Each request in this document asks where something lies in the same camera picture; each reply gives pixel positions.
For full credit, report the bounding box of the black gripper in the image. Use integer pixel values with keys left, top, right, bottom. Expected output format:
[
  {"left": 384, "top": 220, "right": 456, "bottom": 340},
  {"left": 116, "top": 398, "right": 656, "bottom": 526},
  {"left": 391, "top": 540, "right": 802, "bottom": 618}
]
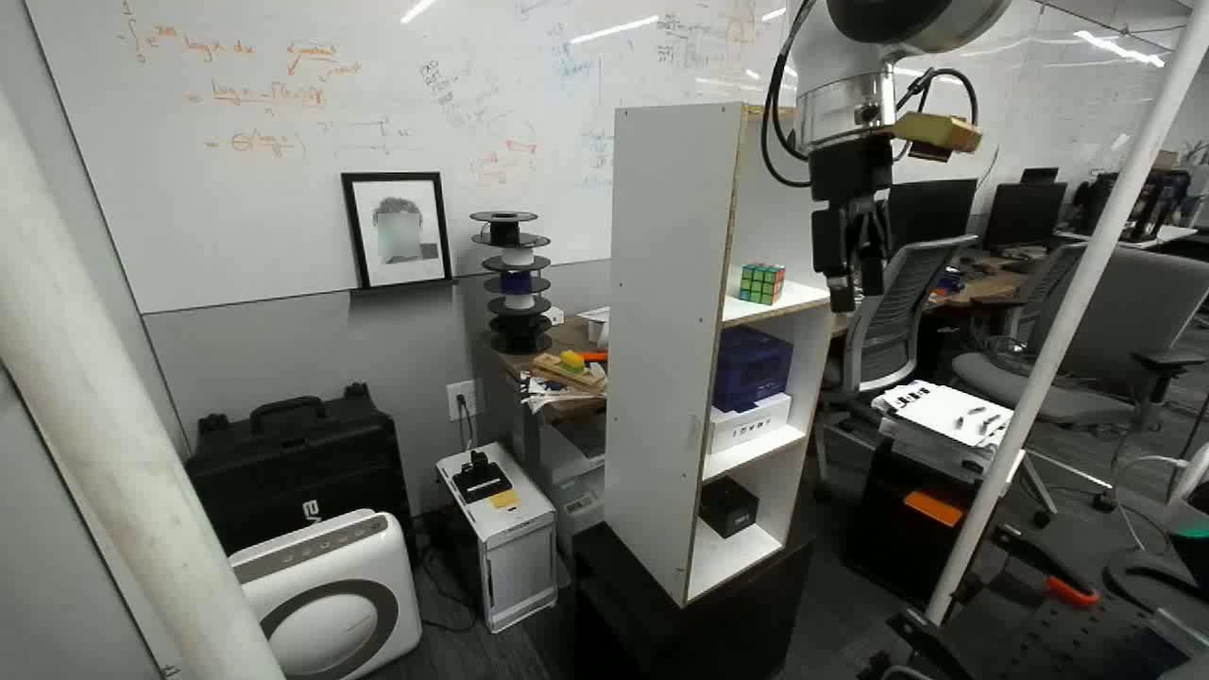
[{"left": 806, "top": 132, "right": 902, "bottom": 317}]

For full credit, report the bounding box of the multicolour rubix cube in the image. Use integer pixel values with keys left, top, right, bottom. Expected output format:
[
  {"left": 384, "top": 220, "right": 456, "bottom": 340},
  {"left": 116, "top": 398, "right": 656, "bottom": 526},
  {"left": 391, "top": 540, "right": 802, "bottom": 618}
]
[{"left": 732, "top": 255, "right": 791, "bottom": 308}]

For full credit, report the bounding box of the white wooden shelf unit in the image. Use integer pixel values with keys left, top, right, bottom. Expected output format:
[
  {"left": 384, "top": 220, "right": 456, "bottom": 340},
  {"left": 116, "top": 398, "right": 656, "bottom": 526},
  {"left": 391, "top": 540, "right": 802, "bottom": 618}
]
[{"left": 601, "top": 103, "right": 838, "bottom": 612}]

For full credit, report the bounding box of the black shelf stand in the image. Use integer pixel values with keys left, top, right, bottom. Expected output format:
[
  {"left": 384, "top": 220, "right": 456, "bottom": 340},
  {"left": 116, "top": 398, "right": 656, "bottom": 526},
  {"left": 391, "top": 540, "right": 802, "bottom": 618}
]
[{"left": 572, "top": 516, "right": 815, "bottom": 680}]

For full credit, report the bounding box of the grey mesh office chair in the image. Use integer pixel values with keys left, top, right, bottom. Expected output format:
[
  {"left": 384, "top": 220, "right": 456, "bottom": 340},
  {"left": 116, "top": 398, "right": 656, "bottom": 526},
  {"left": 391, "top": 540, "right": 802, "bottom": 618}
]
[{"left": 835, "top": 231, "right": 985, "bottom": 409}]

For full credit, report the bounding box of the black computer monitor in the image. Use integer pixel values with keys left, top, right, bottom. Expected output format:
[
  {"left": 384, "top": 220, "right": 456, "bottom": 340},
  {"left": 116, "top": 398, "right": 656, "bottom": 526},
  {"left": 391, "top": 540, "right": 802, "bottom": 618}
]
[
  {"left": 884, "top": 174, "right": 984, "bottom": 255},
  {"left": 977, "top": 179, "right": 1077, "bottom": 253}
]

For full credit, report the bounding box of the dark blue storage box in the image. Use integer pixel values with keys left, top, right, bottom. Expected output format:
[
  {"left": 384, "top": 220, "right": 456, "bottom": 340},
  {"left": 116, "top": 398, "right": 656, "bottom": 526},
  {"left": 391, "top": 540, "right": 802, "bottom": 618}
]
[{"left": 712, "top": 326, "right": 799, "bottom": 414}]

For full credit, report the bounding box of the white printed board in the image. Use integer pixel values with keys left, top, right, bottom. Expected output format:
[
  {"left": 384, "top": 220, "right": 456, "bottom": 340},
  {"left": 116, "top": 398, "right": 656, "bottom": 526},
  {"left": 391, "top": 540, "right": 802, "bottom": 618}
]
[{"left": 870, "top": 374, "right": 1020, "bottom": 454}]

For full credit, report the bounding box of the white flat box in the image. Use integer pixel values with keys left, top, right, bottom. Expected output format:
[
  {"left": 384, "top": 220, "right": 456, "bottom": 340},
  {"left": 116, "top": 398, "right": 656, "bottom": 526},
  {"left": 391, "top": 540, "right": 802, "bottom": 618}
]
[{"left": 703, "top": 389, "right": 799, "bottom": 458}]

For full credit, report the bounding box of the thin white diagonal pole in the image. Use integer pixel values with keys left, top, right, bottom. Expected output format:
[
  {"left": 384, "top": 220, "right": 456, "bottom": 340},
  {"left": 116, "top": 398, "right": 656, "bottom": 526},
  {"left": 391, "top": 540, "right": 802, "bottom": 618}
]
[{"left": 922, "top": 0, "right": 1209, "bottom": 632}]

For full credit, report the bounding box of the black crate with orange label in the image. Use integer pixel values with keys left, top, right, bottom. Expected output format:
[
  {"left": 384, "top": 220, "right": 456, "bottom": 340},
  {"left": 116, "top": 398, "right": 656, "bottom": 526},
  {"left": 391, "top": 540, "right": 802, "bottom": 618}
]
[{"left": 838, "top": 430, "right": 1013, "bottom": 612}]

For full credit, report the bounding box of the small black box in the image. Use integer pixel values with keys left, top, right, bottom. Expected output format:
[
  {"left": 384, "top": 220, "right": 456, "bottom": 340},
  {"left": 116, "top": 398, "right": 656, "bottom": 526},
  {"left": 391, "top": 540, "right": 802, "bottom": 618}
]
[{"left": 695, "top": 471, "right": 765, "bottom": 540}]

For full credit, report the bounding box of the grey padded office chair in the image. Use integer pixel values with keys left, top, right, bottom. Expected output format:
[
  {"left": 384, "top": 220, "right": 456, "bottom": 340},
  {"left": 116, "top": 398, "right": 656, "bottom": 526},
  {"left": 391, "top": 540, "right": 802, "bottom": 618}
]
[{"left": 950, "top": 234, "right": 1209, "bottom": 522}]

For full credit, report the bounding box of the cluttered wooden desk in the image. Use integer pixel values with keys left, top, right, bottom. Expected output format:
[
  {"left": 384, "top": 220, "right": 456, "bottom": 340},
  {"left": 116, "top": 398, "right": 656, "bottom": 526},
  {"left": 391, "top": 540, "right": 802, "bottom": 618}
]
[{"left": 491, "top": 308, "right": 617, "bottom": 425}]

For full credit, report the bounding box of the blue filament spool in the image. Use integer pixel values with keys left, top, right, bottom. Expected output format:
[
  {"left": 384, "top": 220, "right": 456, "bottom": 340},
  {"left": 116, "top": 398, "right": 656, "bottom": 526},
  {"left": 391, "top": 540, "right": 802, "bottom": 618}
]
[{"left": 481, "top": 253, "right": 554, "bottom": 317}]

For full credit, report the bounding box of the empty black filament spool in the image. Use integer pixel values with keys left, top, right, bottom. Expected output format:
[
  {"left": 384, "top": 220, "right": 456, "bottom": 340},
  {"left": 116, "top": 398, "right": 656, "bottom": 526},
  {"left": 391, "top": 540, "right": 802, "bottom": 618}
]
[{"left": 467, "top": 209, "right": 554, "bottom": 253}]

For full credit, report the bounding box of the black device with lever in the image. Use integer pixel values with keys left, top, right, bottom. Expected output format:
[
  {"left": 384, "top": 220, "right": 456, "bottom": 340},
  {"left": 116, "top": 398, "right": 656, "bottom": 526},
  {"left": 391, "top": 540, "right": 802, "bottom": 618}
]
[{"left": 450, "top": 443, "right": 517, "bottom": 505}]

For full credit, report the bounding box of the small white cabinet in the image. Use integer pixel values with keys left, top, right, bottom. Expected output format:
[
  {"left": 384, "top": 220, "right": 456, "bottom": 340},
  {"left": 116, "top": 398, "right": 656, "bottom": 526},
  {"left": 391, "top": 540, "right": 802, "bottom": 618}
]
[{"left": 430, "top": 438, "right": 563, "bottom": 637}]

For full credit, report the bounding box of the framed portrait picture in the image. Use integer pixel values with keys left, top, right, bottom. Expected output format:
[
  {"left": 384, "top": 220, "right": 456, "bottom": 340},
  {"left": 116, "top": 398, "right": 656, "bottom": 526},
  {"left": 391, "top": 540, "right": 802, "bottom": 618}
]
[{"left": 338, "top": 165, "right": 456, "bottom": 294}]

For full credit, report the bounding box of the black hard carrying case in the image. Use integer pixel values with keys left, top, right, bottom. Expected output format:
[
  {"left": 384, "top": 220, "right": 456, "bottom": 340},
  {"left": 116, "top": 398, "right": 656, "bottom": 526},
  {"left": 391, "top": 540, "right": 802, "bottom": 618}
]
[{"left": 183, "top": 380, "right": 415, "bottom": 556}]

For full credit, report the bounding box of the white air purifier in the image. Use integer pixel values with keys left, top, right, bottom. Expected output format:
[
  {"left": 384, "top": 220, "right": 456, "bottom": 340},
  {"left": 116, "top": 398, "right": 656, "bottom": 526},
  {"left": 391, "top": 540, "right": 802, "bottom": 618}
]
[{"left": 222, "top": 502, "right": 426, "bottom": 680}]

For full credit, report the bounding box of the large whiteboard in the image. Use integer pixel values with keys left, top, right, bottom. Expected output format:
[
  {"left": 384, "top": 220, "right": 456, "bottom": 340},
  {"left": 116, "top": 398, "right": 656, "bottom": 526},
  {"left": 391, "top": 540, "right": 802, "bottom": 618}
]
[{"left": 20, "top": 0, "right": 814, "bottom": 317}]

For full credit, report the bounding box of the thick white pole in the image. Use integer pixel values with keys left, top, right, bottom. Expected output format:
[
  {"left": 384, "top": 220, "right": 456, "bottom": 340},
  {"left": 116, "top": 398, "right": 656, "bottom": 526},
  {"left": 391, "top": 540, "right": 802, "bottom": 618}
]
[{"left": 0, "top": 84, "right": 289, "bottom": 680}]

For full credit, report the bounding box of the tan wrist camera box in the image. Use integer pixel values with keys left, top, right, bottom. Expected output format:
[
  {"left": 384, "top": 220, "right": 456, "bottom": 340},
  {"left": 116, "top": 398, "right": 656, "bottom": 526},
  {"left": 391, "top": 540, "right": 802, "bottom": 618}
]
[{"left": 892, "top": 108, "right": 985, "bottom": 165}]

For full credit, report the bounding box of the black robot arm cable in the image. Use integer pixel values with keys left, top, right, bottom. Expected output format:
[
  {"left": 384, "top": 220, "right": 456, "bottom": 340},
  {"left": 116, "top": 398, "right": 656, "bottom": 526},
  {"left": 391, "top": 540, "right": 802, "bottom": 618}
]
[{"left": 757, "top": 0, "right": 824, "bottom": 191}]

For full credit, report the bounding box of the orange handled clamp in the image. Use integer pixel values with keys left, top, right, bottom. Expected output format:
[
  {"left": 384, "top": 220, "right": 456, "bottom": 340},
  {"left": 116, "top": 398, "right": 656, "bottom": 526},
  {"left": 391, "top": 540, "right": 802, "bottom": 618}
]
[{"left": 985, "top": 516, "right": 1107, "bottom": 614}]

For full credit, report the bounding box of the white wall outlet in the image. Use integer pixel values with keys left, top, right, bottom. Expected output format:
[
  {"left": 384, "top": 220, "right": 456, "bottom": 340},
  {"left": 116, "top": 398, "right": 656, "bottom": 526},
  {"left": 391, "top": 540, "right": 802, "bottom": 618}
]
[{"left": 441, "top": 374, "right": 485, "bottom": 425}]

